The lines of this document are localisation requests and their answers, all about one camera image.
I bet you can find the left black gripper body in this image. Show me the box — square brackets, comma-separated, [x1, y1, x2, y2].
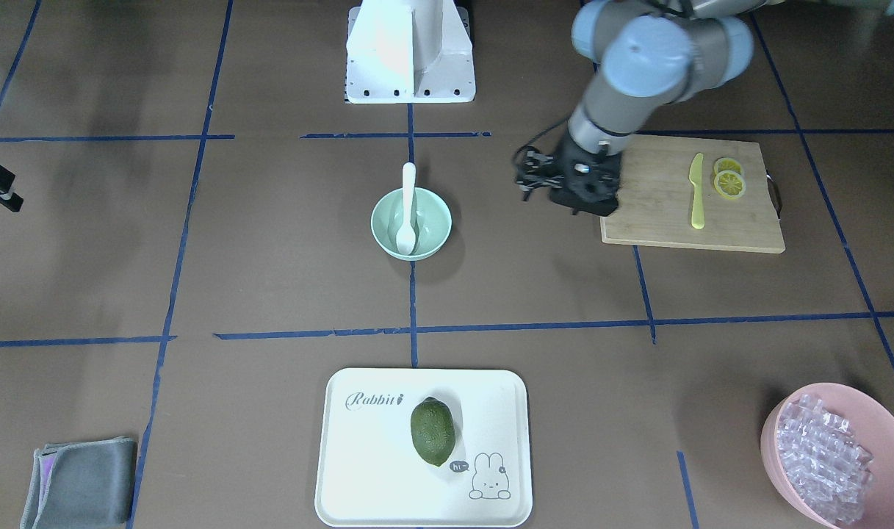
[548, 132, 624, 217]

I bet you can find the light green bowl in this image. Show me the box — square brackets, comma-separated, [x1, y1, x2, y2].
[370, 187, 453, 262]

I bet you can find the white plastic spoon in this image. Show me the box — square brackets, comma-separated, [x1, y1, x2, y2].
[395, 162, 419, 255]

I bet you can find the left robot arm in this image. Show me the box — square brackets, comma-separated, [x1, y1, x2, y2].
[513, 1, 766, 217]

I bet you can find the pink bowl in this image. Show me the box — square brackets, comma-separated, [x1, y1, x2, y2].
[760, 383, 894, 528]

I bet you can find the bamboo cutting board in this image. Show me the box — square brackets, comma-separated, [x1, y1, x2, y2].
[600, 134, 785, 254]

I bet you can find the yellow plastic knife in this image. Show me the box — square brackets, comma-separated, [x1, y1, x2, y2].
[688, 153, 705, 230]

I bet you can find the upper lemon slice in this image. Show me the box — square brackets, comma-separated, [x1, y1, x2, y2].
[713, 157, 743, 176]

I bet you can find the lemon slice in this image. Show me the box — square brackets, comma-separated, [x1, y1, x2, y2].
[714, 170, 746, 200]
[713, 157, 743, 176]

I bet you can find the lower lemon slice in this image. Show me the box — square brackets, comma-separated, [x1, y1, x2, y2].
[714, 170, 746, 200]

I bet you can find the green avocado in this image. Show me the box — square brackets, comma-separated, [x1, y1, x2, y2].
[410, 396, 457, 467]

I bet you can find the grey folded cloth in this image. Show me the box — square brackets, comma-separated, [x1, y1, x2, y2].
[19, 436, 137, 528]

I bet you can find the cream rabbit tray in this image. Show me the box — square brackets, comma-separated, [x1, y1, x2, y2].
[314, 367, 533, 528]

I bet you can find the clear ice cubes pile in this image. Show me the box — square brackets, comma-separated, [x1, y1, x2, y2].
[774, 394, 873, 525]

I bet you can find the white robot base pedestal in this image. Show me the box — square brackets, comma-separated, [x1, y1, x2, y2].
[344, 1, 477, 104]

